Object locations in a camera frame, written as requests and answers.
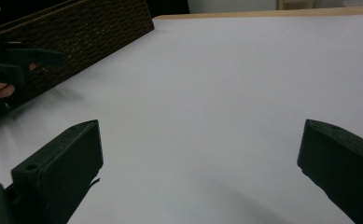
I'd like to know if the brown woven basket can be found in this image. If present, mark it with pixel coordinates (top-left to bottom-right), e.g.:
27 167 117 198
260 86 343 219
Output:
0 0 156 109

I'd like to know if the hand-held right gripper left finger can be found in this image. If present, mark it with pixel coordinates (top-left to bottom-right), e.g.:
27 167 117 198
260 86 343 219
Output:
10 119 105 224

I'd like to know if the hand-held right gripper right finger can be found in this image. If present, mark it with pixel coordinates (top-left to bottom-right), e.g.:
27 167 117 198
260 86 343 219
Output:
297 119 363 224

